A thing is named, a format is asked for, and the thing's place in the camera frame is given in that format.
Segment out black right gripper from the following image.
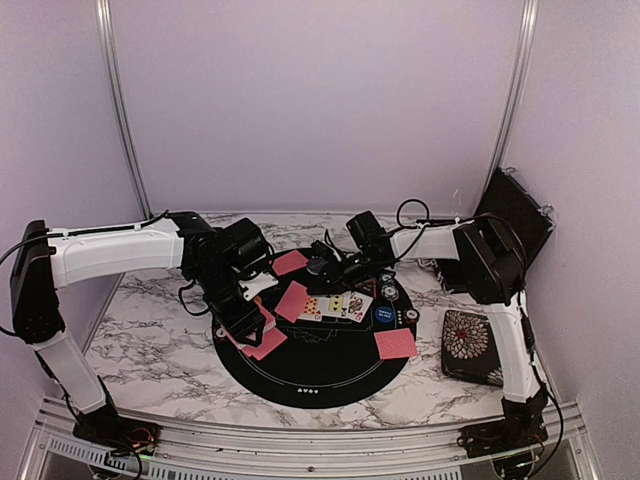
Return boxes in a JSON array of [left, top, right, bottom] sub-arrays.
[[307, 252, 383, 296]]

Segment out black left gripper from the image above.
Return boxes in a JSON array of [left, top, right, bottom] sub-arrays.
[[192, 263, 266, 346]]

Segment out grey chip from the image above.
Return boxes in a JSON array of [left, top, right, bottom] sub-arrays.
[[382, 286, 399, 302]]

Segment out black dealer button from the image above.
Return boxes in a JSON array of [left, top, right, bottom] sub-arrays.
[[306, 258, 329, 276]]

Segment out blue small blind button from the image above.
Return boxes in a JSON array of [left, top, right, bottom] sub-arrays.
[[375, 307, 396, 329]]

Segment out red card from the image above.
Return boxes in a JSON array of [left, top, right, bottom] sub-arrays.
[[374, 328, 418, 360], [250, 329, 287, 360], [272, 250, 308, 277], [242, 341, 277, 361]]

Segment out red chip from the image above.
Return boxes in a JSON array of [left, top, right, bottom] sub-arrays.
[[404, 309, 420, 324]]

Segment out red playing card deck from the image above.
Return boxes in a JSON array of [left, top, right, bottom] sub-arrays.
[[219, 303, 273, 347]]

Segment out face-down burn card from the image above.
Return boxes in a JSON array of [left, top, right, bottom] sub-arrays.
[[275, 281, 309, 323]]

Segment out queen of hearts card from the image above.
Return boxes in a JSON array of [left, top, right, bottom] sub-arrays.
[[298, 296, 328, 322]]

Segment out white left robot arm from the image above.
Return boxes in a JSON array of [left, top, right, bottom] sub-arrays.
[[8, 211, 278, 445]]

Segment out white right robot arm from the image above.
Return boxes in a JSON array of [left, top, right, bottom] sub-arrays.
[[308, 211, 545, 448]]

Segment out round black poker mat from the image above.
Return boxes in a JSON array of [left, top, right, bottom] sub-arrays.
[[214, 270, 416, 409]]

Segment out floral patterned pouch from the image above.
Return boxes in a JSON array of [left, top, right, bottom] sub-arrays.
[[441, 310, 503, 387]]

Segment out black poker chip case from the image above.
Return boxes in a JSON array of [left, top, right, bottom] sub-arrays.
[[436, 169, 554, 304]]

